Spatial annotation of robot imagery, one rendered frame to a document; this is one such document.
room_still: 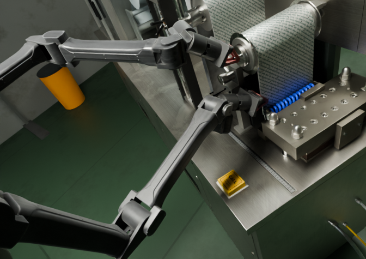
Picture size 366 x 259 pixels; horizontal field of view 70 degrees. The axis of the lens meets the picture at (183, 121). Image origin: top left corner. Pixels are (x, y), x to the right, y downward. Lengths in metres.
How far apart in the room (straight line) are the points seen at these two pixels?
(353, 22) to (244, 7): 0.36
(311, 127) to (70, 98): 3.19
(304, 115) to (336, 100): 0.12
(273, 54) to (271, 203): 0.48
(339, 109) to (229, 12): 0.51
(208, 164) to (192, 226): 0.98
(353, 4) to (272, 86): 0.33
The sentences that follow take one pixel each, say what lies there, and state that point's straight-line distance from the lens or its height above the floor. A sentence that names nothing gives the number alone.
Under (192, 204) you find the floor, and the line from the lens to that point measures 2.05.
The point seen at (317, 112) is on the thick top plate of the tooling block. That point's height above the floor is 1.03.
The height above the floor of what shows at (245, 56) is 1.26.
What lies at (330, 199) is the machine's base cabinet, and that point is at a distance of 1.16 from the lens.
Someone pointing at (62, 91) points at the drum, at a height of 0.29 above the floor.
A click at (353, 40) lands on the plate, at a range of 1.06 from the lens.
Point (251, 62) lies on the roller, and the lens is 0.88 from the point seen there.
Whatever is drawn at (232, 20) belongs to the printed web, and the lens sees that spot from 1.08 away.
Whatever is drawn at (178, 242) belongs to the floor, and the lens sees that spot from 1.95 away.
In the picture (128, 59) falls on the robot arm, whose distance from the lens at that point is 0.78.
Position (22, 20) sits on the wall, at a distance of 3.97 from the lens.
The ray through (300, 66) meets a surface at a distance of 1.03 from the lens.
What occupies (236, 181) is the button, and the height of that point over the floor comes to 0.92.
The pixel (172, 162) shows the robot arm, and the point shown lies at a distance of 0.71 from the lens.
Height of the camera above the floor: 1.70
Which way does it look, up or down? 40 degrees down
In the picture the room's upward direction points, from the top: 22 degrees counter-clockwise
